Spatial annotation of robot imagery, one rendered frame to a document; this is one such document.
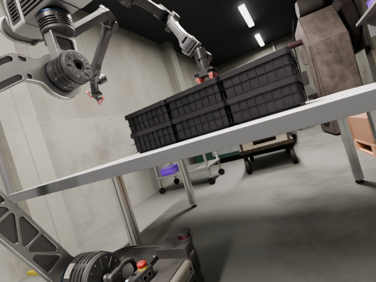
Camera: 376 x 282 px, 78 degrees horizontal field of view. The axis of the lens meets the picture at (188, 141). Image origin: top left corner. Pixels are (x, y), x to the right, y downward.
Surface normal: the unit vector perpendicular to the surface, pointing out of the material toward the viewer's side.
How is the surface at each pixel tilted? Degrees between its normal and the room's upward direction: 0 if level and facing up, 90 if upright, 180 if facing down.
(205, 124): 90
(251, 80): 90
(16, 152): 90
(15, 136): 90
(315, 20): 63
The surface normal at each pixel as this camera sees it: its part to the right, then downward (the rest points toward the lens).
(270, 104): -0.48, 0.17
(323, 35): -0.40, -0.33
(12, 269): 0.86, -0.26
